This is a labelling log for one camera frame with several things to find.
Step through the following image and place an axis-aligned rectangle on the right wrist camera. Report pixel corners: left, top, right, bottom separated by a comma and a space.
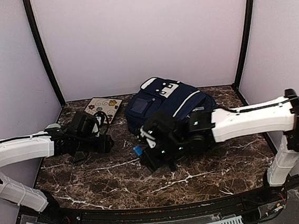
140, 127, 156, 148

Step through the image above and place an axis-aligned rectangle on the pale green ceramic bowl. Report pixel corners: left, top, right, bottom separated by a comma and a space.
45, 123, 61, 131

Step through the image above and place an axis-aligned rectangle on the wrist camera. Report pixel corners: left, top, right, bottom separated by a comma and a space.
140, 127, 156, 148
92, 111, 109, 136

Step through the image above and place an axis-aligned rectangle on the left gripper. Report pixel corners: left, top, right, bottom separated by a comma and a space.
75, 133, 115, 157

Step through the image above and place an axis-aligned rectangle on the left black frame post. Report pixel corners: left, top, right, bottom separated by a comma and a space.
22, 0, 66, 107

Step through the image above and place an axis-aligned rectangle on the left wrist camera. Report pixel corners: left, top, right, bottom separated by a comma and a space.
92, 111, 109, 136

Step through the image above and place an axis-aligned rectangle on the right black frame post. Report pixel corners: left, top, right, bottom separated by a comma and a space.
232, 0, 254, 91

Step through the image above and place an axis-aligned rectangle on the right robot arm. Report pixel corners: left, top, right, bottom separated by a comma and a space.
133, 89, 299, 203

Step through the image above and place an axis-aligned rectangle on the navy blue student backpack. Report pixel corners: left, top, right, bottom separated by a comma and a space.
121, 71, 223, 176

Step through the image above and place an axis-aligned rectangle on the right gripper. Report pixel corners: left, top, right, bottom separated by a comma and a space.
139, 136, 188, 170

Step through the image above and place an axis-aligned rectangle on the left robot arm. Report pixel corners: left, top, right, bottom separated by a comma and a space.
0, 111, 114, 224

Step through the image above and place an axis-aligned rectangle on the black frame post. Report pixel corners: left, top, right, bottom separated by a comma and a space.
22, 0, 66, 107
232, 0, 254, 91

